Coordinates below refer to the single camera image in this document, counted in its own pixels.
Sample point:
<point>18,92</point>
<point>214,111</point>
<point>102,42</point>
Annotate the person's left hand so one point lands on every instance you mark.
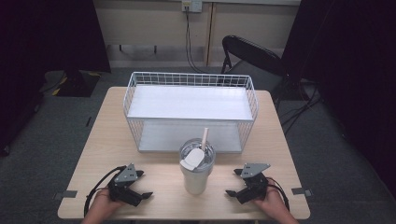
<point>102,205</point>

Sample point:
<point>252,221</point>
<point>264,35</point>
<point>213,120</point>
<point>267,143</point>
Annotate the person's right hand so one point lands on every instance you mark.
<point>274,203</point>

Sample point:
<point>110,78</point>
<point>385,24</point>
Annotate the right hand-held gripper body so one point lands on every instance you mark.
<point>252,170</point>

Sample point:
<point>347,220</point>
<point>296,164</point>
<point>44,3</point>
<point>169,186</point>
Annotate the beige drinking straw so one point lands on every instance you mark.
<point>204,138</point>

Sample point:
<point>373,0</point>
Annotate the grey tape strip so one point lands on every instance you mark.
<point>301,191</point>
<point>65,194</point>

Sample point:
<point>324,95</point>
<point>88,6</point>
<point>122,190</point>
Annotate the white tumbler with clear lid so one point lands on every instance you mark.
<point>196,180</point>

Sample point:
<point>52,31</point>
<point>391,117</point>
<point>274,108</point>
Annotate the black curtain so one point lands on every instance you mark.
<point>46,34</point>
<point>351,62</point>

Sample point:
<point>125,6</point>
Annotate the black stand base yellow tape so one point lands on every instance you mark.
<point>77,83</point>

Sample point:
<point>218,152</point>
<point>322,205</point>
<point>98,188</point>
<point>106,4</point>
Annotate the black folding chair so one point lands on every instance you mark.
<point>252,51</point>

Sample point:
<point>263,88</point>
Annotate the white wall socket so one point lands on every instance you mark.
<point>192,5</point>

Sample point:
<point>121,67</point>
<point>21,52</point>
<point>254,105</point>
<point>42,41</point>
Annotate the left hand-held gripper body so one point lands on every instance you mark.
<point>126,177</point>

